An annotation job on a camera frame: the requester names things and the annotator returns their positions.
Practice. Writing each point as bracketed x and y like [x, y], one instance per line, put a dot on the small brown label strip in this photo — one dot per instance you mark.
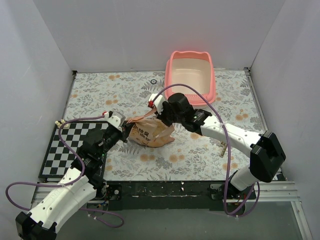
[224, 147]

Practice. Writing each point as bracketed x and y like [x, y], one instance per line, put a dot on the pink cat litter box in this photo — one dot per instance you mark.
[194, 69]

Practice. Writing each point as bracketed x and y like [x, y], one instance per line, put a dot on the orange cat litter bag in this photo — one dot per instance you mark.
[149, 131]

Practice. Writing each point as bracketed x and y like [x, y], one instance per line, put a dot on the cream chess pieces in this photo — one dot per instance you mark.
[59, 122]

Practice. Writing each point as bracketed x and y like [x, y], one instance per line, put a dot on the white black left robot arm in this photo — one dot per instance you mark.
[80, 184]

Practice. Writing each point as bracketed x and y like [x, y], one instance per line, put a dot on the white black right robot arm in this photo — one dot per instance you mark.
[264, 150]

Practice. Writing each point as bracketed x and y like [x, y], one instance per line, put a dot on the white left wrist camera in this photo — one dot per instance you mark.
[115, 119]

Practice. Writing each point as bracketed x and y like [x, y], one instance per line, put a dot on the black white chessboard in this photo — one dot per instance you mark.
[58, 158]

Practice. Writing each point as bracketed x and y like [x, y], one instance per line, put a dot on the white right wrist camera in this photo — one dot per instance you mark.
[156, 104]

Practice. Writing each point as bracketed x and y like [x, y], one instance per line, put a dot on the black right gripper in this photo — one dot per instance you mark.
[164, 114]

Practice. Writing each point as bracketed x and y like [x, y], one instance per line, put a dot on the floral patterned table mat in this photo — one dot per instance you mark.
[190, 156]

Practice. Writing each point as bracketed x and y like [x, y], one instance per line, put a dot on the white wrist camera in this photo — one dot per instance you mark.
[156, 104]
[115, 119]

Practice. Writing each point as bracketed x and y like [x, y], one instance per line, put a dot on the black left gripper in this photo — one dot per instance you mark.
[125, 128]

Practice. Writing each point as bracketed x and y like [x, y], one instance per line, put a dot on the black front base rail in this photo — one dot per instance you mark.
[162, 195]

